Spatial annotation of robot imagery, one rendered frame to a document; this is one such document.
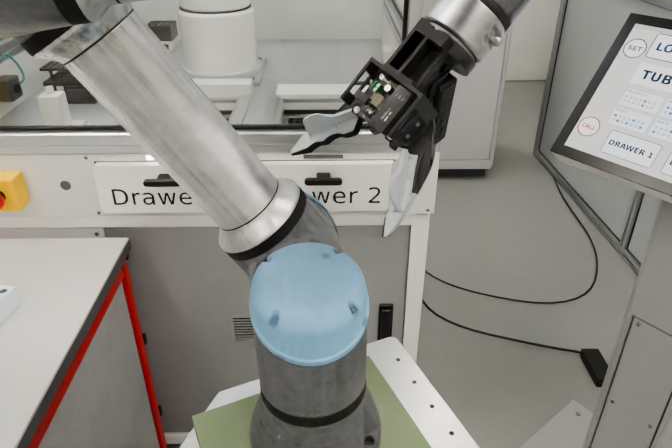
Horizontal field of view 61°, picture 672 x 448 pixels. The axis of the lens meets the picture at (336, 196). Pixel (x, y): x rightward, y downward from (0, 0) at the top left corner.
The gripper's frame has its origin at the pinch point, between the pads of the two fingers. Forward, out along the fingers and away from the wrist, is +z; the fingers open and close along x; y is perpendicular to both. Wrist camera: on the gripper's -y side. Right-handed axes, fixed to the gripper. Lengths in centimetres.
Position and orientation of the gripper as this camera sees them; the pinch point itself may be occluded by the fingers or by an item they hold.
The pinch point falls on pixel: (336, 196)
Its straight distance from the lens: 64.0
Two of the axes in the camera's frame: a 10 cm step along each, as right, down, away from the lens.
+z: -6.2, 7.7, 1.2
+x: 6.8, 6.1, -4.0
